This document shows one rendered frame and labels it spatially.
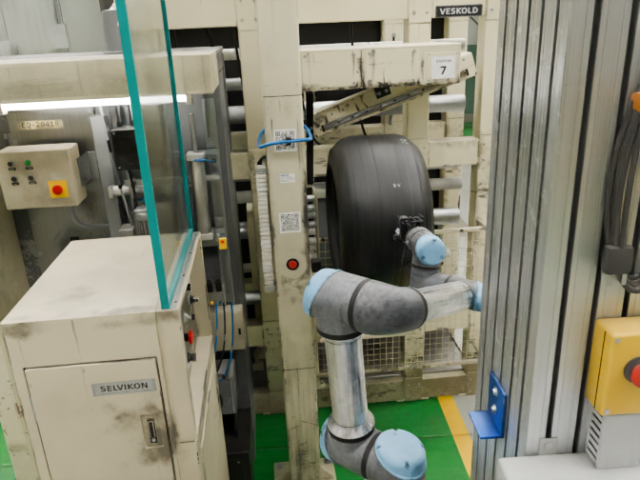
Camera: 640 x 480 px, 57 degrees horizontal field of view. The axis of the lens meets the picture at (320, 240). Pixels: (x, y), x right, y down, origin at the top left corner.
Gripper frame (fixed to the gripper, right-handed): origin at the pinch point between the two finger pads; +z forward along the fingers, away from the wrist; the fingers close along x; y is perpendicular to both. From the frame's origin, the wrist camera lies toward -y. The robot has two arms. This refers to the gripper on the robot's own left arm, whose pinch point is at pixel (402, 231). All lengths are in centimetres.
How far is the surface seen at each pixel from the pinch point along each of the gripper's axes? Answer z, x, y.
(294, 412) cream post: 32, 38, -78
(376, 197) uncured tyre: 3.6, 7.2, 10.9
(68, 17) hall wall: 941, 369, 207
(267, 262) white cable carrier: 25, 44, -14
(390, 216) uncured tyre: 1.7, 3.1, 4.7
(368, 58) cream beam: 42, 2, 56
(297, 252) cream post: 23.8, 32.8, -10.6
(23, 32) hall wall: 947, 450, 186
